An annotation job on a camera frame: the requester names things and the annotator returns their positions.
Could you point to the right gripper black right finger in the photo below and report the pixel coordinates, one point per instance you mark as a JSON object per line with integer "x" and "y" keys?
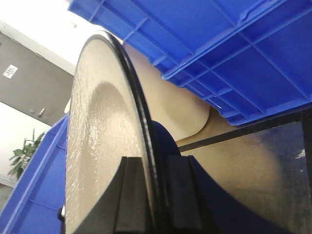
{"x": 198, "y": 205}

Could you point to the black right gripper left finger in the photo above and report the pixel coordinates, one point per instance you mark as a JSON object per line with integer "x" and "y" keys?
{"x": 123, "y": 208}

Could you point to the beige textured plate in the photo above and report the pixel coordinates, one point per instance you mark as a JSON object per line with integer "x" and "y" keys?
{"x": 109, "y": 118}

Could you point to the blue crate under table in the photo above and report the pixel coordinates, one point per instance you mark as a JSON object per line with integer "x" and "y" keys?
{"x": 34, "y": 204}

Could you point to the potted plant gold pot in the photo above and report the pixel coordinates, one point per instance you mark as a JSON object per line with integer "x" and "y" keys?
{"x": 22, "y": 157}

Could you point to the blue crate on table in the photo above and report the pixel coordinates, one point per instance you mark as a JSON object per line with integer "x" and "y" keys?
{"x": 249, "y": 59}

